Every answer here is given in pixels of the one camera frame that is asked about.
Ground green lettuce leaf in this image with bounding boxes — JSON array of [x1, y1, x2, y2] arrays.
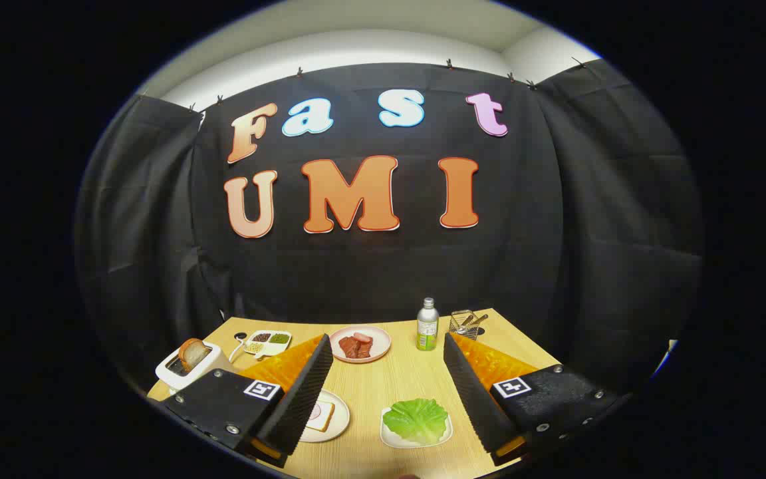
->
[[383, 398, 449, 444]]

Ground pink plate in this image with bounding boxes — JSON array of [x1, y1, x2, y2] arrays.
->
[[328, 325, 392, 364]]

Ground green label metal bottle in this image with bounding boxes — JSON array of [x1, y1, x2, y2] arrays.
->
[[416, 297, 440, 351]]

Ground brown meat slices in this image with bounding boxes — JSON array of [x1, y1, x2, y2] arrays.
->
[[338, 335, 374, 360]]

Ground white round plate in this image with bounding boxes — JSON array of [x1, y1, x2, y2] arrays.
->
[[298, 390, 350, 444]]

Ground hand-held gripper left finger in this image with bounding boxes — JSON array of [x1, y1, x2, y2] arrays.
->
[[160, 333, 334, 468]]

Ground white bread slice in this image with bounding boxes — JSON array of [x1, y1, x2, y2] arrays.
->
[[307, 400, 336, 433]]

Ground wire mesh basket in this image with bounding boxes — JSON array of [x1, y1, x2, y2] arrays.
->
[[449, 310, 480, 340]]

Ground white toaster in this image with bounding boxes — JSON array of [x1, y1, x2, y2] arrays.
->
[[155, 339, 237, 393]]

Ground browned toast slice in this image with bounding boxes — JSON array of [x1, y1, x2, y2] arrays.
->
[[179, 338, 211, 371]]

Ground white divided dish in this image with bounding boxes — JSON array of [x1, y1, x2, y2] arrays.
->
[[243, 330, 293, 360]]

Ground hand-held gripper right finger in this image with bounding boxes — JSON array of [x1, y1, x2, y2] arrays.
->
[[443, 333, 623, 466]]

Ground white square plate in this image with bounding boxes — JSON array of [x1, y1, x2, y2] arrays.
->
[[380, 406, 453, 449]]

